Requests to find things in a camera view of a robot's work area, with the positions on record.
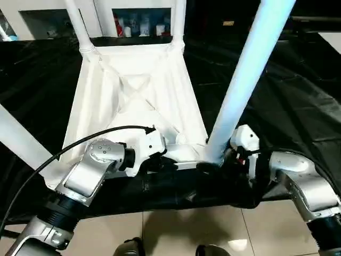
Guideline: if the white plastic table top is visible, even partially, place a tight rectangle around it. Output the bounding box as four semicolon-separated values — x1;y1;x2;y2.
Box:
43;42;222;190

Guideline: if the white plastic table leg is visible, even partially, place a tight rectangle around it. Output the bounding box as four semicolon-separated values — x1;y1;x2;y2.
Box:
169;0;187;54
202;0;296;165
64;0;101;57
0;104;54;174

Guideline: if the black work mat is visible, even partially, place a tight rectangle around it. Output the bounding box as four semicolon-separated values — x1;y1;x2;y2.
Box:
0;21;341;225

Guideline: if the white cabinet with glass doors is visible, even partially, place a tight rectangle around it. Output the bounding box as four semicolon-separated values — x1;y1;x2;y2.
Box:
0;0;187;41

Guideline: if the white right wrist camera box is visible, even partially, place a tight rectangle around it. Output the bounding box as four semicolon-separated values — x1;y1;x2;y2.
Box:
229;124;262;186

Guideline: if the black left wrist camera cable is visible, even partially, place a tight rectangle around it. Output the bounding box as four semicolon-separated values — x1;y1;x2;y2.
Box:
0;125;158;238

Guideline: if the white teal mop handle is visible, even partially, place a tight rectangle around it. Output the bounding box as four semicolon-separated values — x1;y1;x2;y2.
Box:
0;24;18;42

